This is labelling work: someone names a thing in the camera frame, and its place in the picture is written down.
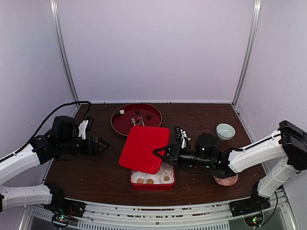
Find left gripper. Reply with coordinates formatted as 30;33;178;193
58;136;110;156

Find white paper cups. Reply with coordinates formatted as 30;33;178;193
131;165;175;185

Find right aluminium post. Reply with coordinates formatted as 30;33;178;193
232;0;261;107

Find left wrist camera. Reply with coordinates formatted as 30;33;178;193
49;115;94;140

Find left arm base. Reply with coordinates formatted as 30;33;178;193
43;198;86;230

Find red patterned bowl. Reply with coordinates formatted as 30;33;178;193
213;174;238;187

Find grey green bowl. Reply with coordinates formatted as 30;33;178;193
216;123;236;141

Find aluminium post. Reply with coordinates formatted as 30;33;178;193
49;0;80;107
232;0;261;107

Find round red tray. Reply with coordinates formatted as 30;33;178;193
110;103;163;137

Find front aluminium rail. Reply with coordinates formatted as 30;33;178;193
19;189;299;230

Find left aluminium post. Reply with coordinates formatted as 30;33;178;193
49;0;80;107

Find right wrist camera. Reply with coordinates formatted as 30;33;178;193
173;126;191;149

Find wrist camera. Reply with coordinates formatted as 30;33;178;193
173;126;191;149
49;115;94;140

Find red chocolate box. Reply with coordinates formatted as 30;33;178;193
130;164;176;191

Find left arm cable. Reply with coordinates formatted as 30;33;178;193
21;100;92;147

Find metal serving tongs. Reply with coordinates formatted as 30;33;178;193
129;114;145;126

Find red box lid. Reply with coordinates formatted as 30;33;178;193
118;126;170;174

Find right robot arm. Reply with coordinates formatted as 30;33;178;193
153;120;307;212

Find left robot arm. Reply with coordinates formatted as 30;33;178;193
0;135;110;213

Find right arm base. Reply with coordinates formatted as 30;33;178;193
229;197;271;228

